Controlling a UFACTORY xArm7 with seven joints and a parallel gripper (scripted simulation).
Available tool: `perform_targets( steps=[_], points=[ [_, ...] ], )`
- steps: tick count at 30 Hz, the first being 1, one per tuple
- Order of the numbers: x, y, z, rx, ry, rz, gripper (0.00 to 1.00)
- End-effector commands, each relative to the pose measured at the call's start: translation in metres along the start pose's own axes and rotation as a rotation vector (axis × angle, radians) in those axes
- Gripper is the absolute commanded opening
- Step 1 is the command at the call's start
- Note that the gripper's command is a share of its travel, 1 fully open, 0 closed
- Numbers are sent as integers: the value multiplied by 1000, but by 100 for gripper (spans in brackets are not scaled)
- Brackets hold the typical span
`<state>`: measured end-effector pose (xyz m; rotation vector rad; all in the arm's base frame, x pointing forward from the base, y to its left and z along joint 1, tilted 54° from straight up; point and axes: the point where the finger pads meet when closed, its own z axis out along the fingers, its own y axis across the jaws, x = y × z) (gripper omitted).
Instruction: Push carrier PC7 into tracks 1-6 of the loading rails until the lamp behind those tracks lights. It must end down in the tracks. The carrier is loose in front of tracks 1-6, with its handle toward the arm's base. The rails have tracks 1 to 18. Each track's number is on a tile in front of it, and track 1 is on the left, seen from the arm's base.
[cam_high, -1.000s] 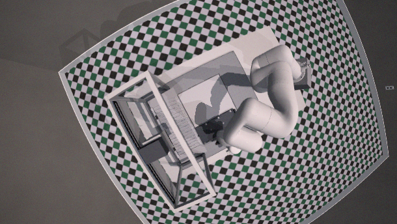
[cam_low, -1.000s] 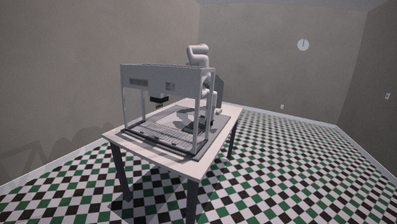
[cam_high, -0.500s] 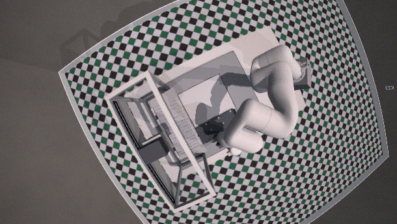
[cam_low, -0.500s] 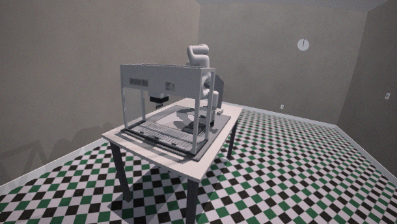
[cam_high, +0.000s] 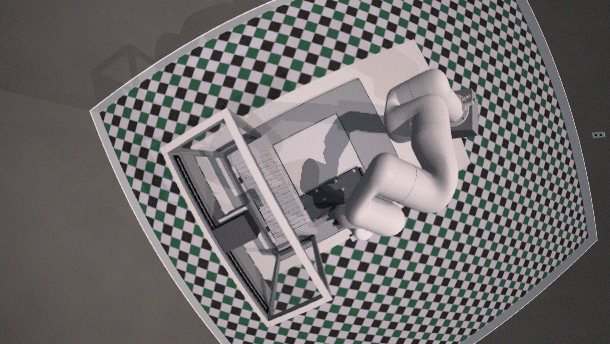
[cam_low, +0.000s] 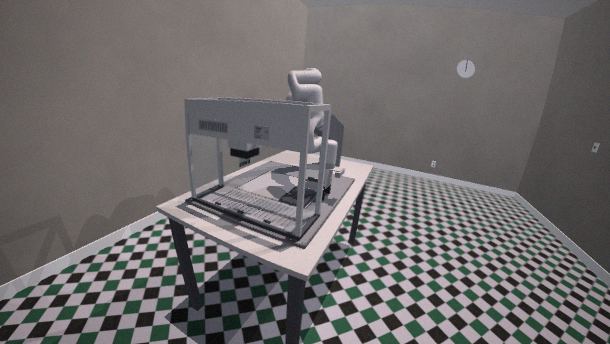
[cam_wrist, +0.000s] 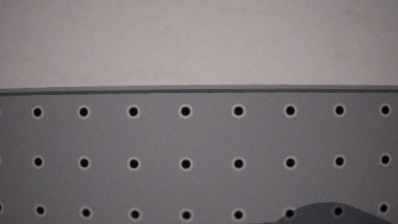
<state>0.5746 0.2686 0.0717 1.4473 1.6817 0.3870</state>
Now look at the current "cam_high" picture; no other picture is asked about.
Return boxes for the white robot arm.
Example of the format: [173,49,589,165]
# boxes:
[335,69,477,242]

